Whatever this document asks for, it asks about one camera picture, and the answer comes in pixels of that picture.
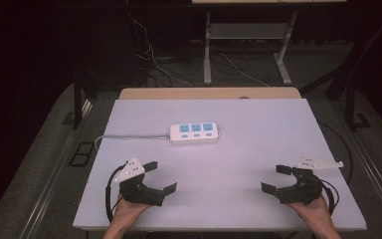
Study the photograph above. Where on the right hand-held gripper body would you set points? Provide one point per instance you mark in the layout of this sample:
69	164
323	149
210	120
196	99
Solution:
303	189

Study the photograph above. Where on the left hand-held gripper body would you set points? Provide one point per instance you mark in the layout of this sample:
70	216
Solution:
139	194

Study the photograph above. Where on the person's left hand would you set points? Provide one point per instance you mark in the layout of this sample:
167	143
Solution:
129	210

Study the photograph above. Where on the person's right hand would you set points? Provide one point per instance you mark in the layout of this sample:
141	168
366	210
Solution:
313	212

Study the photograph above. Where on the white power strip blue sockets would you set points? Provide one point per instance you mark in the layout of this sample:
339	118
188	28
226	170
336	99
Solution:
194	133

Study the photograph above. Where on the wooden table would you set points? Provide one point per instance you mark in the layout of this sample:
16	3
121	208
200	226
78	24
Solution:
209	93

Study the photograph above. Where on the black metal stand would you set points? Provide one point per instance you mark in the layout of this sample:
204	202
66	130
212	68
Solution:
78	99
351	73

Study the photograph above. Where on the black floor socket frame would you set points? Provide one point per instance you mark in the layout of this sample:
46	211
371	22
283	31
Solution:
81	154

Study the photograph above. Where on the metal floor rail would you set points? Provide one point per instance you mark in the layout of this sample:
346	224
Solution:
51	176
374	179

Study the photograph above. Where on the grey metal desk frame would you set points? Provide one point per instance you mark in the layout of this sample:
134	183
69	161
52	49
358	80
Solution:
248	31

